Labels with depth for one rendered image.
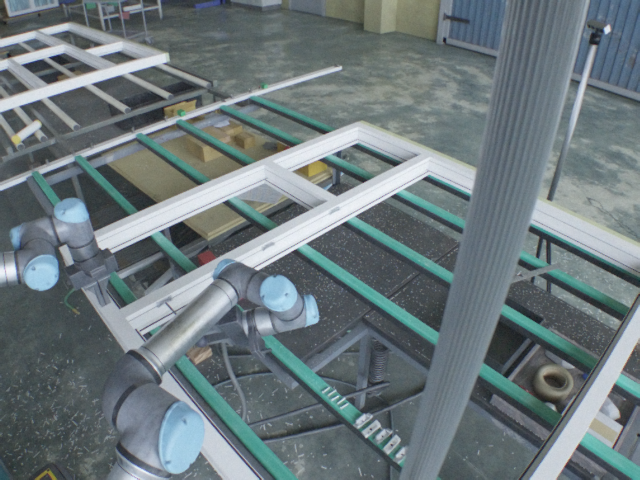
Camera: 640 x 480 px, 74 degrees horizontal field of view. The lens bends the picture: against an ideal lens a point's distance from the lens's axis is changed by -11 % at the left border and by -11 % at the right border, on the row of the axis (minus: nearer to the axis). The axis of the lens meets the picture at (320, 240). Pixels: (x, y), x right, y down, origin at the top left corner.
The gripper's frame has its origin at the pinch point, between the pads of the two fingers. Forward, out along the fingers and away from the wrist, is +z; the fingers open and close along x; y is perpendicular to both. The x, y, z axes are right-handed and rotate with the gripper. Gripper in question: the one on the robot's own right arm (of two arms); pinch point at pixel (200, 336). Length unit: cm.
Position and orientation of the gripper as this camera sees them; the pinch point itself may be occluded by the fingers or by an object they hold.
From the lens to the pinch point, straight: 125.8
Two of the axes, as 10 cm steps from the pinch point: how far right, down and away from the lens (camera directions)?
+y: -1.3, -7.5, 6.5
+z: -9.6, 2.6, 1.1
